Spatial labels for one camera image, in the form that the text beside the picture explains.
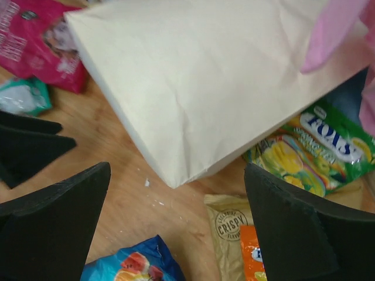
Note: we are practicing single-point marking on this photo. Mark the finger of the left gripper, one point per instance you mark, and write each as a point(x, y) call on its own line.
point(24, 153)
point(31, 124)

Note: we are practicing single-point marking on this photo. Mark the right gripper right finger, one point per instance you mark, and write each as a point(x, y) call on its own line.
point(306, 237)

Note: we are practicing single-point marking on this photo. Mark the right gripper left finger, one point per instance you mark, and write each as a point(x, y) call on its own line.
point(46, 234)

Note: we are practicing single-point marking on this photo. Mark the teal white snack packet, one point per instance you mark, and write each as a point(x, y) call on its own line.
point(25, 96)

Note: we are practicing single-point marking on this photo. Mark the orange Fox's candy packet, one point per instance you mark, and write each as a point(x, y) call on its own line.
point(252, 260)

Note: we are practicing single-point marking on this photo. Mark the tan salt vinegar chips bag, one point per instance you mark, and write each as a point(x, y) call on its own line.
point(226, 215)

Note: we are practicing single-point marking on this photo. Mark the magenta crisps bag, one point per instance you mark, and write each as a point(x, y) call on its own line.
point(36, 42)

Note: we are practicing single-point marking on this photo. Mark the green snack packet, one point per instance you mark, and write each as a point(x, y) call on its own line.
point(319, 150)

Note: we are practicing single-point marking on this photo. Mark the blue candy packet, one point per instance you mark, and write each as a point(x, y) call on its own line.
point(147, 260)

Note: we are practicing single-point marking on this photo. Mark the brown paper bag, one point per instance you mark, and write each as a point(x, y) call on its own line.
point(197, 83)

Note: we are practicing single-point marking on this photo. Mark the blue cloth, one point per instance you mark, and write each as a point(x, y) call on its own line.
point(347, 97)

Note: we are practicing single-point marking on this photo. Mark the pink t-shirt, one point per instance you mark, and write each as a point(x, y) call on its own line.
point(332, 26)

